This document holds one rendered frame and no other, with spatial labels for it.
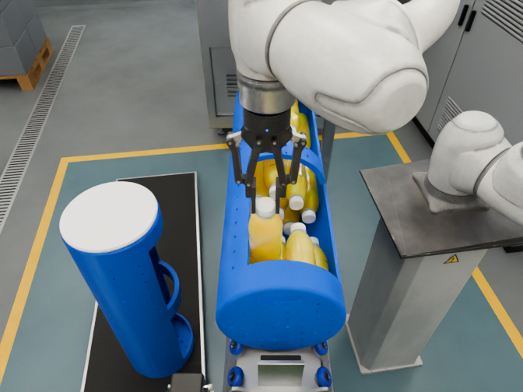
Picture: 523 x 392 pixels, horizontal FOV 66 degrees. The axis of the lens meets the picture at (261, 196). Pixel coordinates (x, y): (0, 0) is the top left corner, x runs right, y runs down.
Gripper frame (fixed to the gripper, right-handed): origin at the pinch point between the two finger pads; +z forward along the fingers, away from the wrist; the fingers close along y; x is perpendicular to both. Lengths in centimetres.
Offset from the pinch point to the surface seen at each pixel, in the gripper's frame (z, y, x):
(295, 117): 22, -10, -60
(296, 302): 19.0, -6.5, 11.1
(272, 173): 17.9, -2.1, -27.1
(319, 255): 27.8, -13.8, -7.3
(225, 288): 19.8, 8.3, 7.6
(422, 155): 135, -119, -181
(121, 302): 59, 45, -12
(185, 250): 121, 42, -81
